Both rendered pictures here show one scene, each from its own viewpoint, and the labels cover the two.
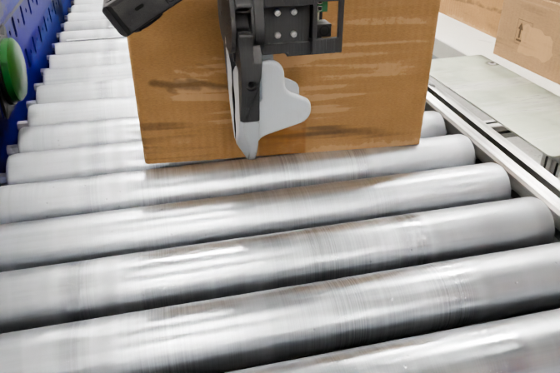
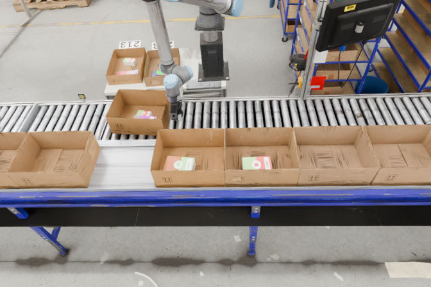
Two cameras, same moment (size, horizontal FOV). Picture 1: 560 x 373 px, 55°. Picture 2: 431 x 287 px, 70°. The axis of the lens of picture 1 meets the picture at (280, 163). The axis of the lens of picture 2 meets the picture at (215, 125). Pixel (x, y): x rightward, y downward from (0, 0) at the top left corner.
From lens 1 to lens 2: 1.97 m
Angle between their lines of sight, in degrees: 57
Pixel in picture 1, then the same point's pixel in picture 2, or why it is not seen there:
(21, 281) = not seen: hidden behind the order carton
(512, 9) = (147, 79)
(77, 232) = not seen: hidden behind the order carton
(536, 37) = (155, 81)
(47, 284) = not seen: hidden behind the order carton
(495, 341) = (206, 113)
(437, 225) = (190, 111)
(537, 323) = (206, 109)
